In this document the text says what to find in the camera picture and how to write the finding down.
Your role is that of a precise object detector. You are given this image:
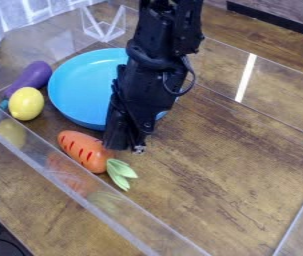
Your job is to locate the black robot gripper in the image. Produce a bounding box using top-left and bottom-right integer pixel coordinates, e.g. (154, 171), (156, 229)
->
(103, 40), (189, 154)

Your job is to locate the orange toy carrot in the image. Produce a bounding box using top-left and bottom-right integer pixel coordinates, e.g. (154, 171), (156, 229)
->
(58, 130), (138, 191)

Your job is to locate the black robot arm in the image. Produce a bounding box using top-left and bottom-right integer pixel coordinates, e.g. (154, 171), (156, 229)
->
(103, 0), (205, 153)

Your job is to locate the blue plastic plate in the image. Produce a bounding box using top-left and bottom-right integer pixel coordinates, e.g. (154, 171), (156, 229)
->
(47, 47), (181, 132)

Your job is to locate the yellow toy lemon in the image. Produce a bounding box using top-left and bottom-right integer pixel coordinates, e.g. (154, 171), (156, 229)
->
(9, 87), (45, 121)

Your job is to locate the purple toy eggplant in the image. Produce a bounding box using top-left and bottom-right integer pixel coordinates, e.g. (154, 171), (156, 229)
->
(0, 61), (53, 110)

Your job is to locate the dark baseboard strip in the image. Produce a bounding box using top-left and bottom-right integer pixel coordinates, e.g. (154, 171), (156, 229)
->
(226, 0), (303, 34)

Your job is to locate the white patterned curtain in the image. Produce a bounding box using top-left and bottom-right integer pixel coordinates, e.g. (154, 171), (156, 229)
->
(0, 0), (105, 43)

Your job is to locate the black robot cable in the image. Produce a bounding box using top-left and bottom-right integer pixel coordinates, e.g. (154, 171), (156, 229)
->
(161, 54), (198, 98)

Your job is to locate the clear acrylic enclosure wall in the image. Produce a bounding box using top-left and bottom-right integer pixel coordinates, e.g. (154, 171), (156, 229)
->
(0, 4), (303, 256)

